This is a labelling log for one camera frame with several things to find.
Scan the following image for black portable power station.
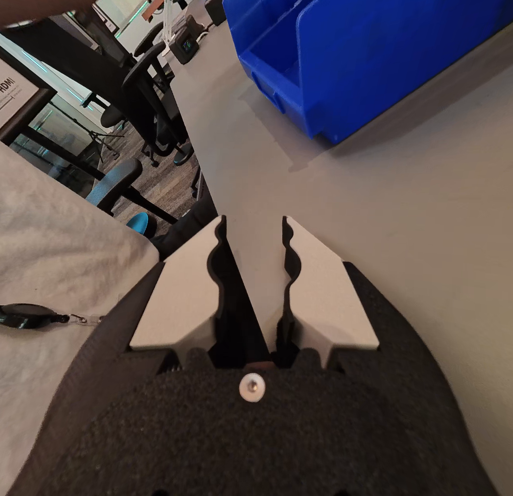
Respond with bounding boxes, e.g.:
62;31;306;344
168;15;201;65

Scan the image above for office chair with blue base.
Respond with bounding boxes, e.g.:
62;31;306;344
85;158;179;240

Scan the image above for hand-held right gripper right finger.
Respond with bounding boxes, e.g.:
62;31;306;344
274;215;380;369

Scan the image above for black box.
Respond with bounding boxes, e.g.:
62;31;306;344
204;0;229;26

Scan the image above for blue plastic bin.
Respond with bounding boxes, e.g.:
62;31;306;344
222;0;513;145

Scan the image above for framed white sign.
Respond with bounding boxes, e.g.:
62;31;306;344
0;57;57;146

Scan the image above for black badge reel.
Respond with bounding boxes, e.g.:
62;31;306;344
0;302;106;331

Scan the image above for person's black trousers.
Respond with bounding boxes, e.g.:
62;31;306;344
152;191;220;262

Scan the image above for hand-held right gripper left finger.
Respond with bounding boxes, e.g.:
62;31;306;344
129;215;271;369

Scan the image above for black office chair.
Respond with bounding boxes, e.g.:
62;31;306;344
122;21;191;168

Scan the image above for grey desk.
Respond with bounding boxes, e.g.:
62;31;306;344
162;0;513;496

